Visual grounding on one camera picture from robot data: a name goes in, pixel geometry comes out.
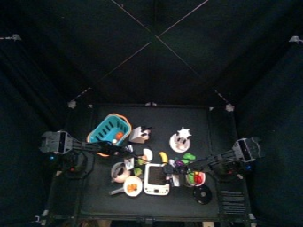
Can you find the white round plate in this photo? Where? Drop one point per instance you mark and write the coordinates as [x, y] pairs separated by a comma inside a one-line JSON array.
[[178, 145]]

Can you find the white bowl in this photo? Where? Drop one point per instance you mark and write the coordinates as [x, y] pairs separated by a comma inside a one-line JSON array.
[[196, 179]]

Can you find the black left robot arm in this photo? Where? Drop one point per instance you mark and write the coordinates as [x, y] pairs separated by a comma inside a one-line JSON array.
[[63, 142]]

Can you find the orange toy fruit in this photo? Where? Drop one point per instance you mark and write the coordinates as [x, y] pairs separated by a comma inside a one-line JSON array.
[[119, 135]]

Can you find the black round disc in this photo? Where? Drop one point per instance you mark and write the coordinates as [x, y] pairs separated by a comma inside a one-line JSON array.
[[202, 194]]

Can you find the teal basket with orange rim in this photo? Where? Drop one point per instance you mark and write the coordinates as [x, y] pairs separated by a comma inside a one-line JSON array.
[[106, 130]]

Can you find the white toy toaster box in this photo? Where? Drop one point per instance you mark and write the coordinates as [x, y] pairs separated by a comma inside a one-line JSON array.
[[139, 135]]

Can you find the red toy pepper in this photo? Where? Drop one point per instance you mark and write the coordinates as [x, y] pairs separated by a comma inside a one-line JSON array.
[[198, 176]]

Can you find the grey toy pot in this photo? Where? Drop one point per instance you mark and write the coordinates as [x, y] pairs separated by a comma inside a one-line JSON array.
[[119, 173]]

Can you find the green toy vegetable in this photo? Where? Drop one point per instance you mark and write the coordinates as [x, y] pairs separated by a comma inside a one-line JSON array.
[[188, 156]]

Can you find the green starfruit half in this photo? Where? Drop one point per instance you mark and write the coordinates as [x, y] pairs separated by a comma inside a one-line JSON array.
[[140, 161], [138, 171]]

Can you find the small white toy egg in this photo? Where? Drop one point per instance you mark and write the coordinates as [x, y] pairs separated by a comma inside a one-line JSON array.
[[114, 141]]

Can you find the silver frame corner bracket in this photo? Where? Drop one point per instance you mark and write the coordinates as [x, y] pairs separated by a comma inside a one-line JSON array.
[[295, 39], [150, 104], [15, 37], [230, 107], [71, 103]]

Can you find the purple toy eggplant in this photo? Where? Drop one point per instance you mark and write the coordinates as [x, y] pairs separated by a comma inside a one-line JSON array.
[[179, 162]]

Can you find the small white oval dish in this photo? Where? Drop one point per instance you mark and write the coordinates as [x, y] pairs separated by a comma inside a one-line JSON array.
[[148, 154]]

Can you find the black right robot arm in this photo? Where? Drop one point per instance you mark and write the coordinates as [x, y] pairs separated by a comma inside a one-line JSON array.
[[245, 150]]

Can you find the green toy pepper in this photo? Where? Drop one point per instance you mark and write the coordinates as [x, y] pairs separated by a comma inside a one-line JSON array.
[[191, 178]]

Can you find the yellow toy banana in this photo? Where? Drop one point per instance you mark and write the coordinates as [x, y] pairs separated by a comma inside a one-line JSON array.
[[163, 157]]

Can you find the orange toy food piece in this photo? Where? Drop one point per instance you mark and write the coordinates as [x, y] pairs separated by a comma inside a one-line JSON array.
[[132, 187]]

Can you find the white spiky star toy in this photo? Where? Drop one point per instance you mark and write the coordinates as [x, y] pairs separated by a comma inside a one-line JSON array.
[[183, 132]]

